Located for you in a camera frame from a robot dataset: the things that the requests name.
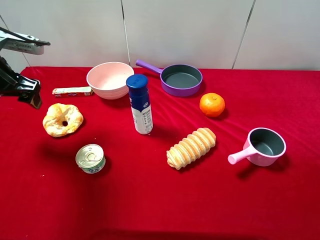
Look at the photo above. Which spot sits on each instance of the green red toothpaste box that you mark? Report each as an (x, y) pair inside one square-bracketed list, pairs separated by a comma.
[(72, 91)]

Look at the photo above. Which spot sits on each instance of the blue white milk bottle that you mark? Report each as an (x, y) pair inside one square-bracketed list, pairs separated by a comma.
[(140, 103)]

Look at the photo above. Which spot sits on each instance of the small tin can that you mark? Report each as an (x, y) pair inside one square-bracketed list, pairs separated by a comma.
[(90, 158)]

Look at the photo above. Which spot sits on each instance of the pink ribbed bowl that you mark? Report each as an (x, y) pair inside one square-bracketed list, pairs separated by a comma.
[(108, 80)]

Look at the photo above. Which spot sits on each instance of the pink toy saucepan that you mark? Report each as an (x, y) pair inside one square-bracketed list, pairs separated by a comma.
[(263, 146)]

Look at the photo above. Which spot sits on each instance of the purple toy frying pan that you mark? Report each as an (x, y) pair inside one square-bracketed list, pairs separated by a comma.
[(180, 80)]

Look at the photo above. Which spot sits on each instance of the long ridged bread loaf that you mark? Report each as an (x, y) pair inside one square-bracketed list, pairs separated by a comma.
[(191, 148)]

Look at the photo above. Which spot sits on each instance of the red velvet tablecloth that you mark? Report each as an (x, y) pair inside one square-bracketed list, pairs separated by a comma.
[(44, 195)]

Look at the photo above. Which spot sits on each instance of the ring shaped croissant bread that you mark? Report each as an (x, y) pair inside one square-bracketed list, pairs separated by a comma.
[(62, 119)]

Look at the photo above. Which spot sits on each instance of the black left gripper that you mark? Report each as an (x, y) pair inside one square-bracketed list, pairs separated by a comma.
[(15, 84)]

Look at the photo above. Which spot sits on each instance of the orange mandarin fruit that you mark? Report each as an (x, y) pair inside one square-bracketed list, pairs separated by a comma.
[(212, 104)]

